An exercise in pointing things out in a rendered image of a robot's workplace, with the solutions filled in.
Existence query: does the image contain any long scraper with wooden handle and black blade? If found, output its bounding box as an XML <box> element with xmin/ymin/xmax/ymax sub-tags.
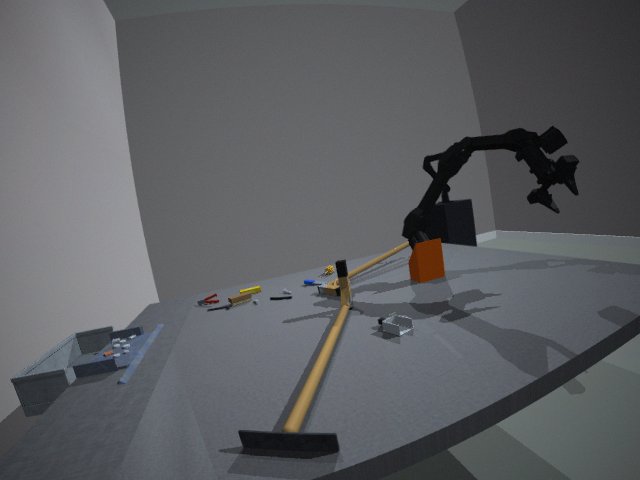
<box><xmin>238</xmin><ymin>260</ymin><xmax>354</xmax><ymax>452</ymax></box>

